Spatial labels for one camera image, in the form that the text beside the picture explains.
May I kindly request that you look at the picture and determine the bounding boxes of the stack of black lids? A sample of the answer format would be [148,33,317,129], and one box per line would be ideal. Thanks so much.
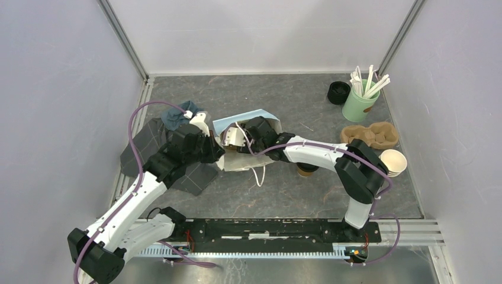
[327,81,351,105]

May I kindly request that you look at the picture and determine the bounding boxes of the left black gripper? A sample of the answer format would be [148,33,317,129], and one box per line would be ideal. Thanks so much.
[184,130,226,166]

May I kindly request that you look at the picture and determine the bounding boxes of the stack of paper cups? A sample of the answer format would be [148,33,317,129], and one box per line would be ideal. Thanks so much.
[379,149,408,178]

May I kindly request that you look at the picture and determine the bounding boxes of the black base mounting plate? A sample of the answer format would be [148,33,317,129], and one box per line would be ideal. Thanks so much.
[163,218,382,253]

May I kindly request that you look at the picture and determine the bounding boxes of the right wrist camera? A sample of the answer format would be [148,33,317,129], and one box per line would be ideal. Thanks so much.
[222,125,246,147]

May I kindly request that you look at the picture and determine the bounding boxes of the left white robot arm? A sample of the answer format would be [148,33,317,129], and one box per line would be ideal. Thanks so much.
[67,124,224,283]

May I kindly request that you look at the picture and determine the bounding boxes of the light blue paper bag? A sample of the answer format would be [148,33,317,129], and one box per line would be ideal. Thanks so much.
[213,109,282,187]

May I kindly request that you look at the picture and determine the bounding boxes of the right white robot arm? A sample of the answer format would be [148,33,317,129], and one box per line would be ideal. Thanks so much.
[235,117,390,241]

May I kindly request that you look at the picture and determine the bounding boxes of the white wrapped straws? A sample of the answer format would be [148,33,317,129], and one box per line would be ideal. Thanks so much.
[349,65,391,99]

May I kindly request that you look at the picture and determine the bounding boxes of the dark grey checked cloth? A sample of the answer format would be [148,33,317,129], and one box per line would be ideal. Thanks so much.
[120,118,218,196]

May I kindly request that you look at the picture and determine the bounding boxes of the brown pulp cup carrier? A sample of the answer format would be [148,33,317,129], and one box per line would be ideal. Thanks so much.
[221,128,243,151]

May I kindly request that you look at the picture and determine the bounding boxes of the brown paper coffee cup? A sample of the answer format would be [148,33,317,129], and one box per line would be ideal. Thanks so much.
[297,163,319,177]

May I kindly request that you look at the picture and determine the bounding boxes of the green cup holder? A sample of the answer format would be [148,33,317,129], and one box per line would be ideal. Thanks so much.
[342,86,380,122]

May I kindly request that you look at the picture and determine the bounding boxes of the blue crumpled cloth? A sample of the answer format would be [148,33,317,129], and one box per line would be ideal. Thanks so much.
[160,101,204,131]

